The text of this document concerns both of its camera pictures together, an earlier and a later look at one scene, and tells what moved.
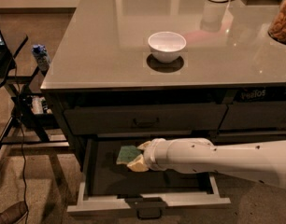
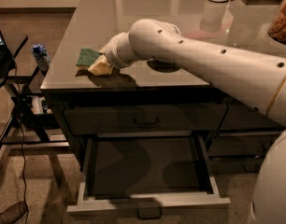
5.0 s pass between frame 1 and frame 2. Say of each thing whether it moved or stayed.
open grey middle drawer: stayed
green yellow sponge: moved
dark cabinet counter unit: stayed
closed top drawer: stayed
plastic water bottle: stayed
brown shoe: stayed
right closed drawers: stayed
